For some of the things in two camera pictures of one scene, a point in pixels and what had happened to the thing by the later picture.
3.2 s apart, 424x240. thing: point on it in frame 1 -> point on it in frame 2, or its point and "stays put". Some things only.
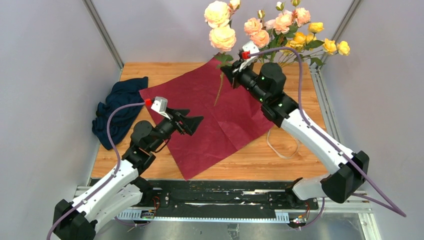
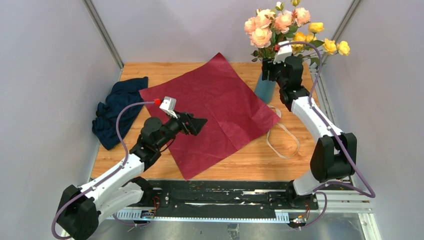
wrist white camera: [160, 105] -> [168, 105]
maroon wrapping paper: [231, 117] stays put
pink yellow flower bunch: [218, 16] -> [266, 29]
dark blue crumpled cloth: [123, 92] stays put
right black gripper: [234, 80] -> [268, 65]
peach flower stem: [254, 28] -> [259, 54]
